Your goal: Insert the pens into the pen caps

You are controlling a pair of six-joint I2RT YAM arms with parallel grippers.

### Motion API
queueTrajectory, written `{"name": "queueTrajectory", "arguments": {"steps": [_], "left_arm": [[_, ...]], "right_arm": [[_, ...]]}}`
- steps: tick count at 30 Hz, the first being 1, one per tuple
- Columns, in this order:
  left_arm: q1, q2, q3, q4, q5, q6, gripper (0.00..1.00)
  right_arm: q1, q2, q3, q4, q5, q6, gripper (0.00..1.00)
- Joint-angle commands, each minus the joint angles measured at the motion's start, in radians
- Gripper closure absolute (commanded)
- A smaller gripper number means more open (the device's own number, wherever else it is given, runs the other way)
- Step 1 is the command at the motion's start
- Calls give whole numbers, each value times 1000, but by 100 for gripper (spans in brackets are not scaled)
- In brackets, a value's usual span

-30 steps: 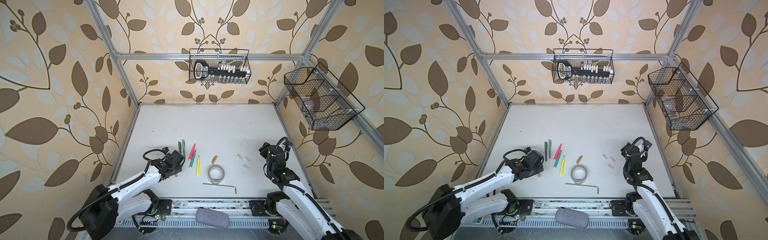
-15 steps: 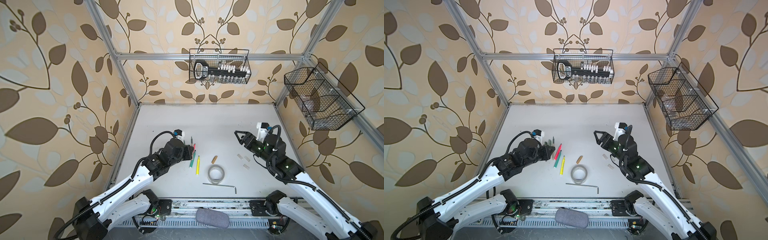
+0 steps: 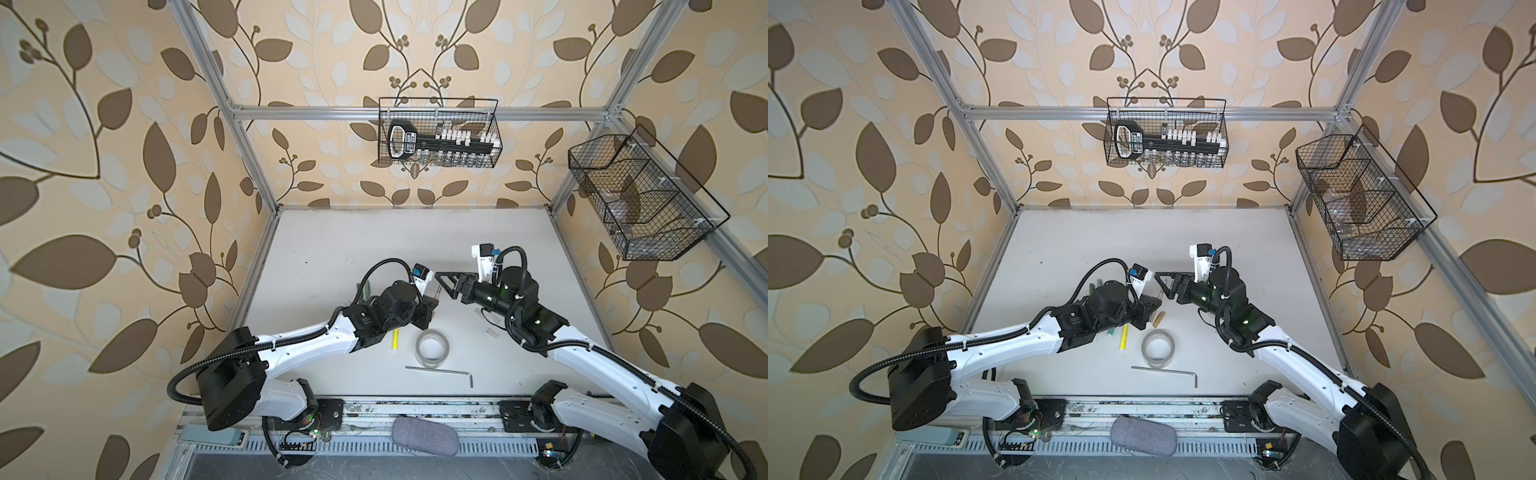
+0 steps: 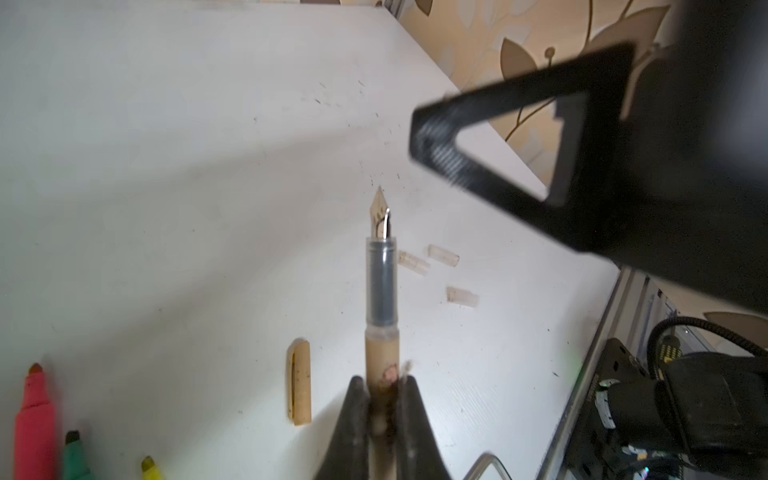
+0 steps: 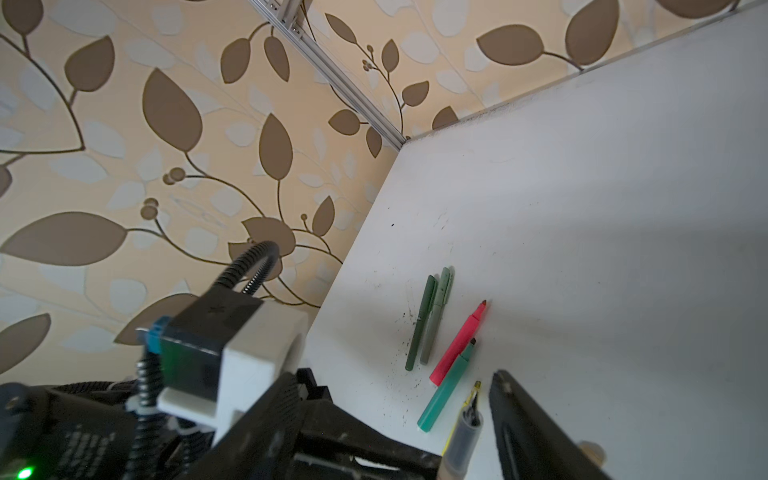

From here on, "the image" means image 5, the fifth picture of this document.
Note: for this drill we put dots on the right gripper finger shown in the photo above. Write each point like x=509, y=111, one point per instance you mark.
x=530, y=444

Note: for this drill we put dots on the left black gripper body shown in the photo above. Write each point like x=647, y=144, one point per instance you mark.
x=295, y=431

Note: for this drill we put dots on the brown fineliner pen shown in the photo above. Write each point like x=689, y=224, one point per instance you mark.
x=455, y=462

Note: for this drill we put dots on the pink highlighter pen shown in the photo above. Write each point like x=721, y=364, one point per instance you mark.
x=460, y=341

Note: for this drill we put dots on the olive green fineliner pen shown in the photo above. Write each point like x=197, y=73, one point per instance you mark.
x=423, y=314

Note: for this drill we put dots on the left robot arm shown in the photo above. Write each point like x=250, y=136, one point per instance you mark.
x=98, y=431

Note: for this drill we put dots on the yellow highlighter pen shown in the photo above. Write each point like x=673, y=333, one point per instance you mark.
x=473, y=395

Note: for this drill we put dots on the teal highlighter pen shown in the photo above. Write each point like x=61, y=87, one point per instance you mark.
x=443, y=393

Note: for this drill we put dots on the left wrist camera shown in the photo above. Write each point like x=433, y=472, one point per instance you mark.
x=221, y=353

